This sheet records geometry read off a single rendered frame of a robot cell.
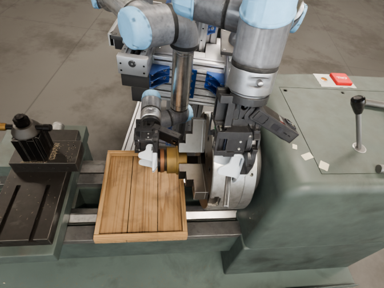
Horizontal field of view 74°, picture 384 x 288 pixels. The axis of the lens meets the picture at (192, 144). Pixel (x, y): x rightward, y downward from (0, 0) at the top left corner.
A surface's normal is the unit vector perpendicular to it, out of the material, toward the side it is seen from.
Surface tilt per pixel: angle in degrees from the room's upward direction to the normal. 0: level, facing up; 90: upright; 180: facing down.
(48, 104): 0
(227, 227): 0
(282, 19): 74
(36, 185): 0
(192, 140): 57
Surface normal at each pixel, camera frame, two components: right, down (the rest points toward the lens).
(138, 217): 0.11, -0.65
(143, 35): 0.45, 0.62
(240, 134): 0.11, 0.59
